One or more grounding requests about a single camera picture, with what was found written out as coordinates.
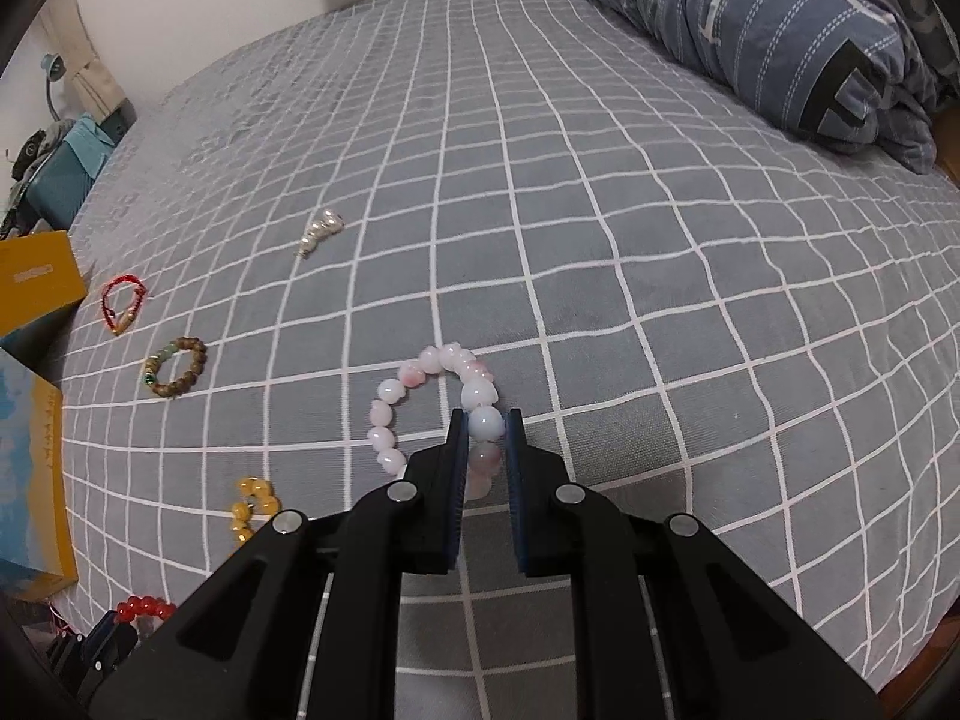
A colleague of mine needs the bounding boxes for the pink bead bracelet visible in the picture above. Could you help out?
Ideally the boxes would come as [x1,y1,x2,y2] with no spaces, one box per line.
[364,341,508,504]

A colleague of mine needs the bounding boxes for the yellow amber bead bracelet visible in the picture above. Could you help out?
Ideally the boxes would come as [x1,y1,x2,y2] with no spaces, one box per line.
[226,475,283,550]

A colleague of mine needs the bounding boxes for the blue sky printed box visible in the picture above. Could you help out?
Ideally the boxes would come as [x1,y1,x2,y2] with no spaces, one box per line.
[0,351,78,603]

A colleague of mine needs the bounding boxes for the grey checked bed sheet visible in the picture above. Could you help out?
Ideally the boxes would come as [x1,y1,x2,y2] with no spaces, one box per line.
[57,0,958,688]

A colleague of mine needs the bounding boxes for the small pearl ornament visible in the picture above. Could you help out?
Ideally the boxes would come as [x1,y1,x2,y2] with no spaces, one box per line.
[298,210,345,259]

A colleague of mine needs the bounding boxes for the orange box lid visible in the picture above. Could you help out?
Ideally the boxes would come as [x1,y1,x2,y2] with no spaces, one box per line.
[0,231,88,337]

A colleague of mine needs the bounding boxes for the teal storage box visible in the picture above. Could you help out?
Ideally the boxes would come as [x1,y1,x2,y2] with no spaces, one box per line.
[25,114,116,231]

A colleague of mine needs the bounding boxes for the cluttered side desk items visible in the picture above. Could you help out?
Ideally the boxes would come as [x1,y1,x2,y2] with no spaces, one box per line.
[2,119,75,241]

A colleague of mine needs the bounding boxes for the folded blue grey quilt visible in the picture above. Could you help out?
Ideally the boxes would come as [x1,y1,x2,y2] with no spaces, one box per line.
[599,0,939,172]

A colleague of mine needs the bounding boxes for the wooden headboard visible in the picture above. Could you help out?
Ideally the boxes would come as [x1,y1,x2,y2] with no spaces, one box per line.
[932,106,960,185]

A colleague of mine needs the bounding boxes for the teal desk lamp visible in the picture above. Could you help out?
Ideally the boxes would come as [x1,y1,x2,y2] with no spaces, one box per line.
[41,54,67,122]

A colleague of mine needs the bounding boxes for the side curtain beige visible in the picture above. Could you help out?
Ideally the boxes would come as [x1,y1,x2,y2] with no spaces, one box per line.
[39,0,127,124]

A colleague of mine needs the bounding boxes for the red bead bracelet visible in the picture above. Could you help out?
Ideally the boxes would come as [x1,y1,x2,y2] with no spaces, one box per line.
[112,593,179,626]

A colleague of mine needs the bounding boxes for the brown wooden bead bracelet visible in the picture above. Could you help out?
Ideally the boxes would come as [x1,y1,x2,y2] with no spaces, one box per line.
[141,336,209,400]

